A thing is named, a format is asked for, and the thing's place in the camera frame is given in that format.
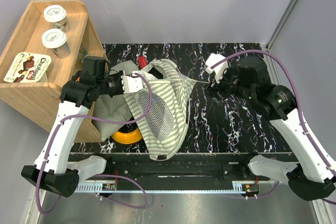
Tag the white lidded cup front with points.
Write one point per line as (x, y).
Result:
(56, 41)

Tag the glass jar on shelf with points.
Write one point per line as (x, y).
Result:
(82, 54)

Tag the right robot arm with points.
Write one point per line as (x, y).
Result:
(311, 177)

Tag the green checked cushion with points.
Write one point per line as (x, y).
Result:
(115, 108)

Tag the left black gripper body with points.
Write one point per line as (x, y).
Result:
(112, 84)

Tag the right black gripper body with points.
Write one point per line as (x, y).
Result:
(229, 84)

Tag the yellow pet bowl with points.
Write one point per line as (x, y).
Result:
(127, 138)

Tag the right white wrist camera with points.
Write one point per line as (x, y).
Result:
(216, 64)

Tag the red toothpaste box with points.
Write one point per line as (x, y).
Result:
(142, 62)

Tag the white lidded cup rear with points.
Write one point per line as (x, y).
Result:
(56, 15)

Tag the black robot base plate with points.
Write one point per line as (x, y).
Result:
(207, 172)

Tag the striped green pet tent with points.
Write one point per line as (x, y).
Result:
(165, 125)

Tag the Chobani yogurt flip pack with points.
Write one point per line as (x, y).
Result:
(28, 68)

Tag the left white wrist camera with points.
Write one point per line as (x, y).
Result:
(131, 82)

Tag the white lidded cup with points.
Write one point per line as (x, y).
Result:
(56, 41)
(56, 15)

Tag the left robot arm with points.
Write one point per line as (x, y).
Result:
(51, 171)

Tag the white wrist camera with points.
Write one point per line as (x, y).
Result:
(216, 64)
(131, 82)

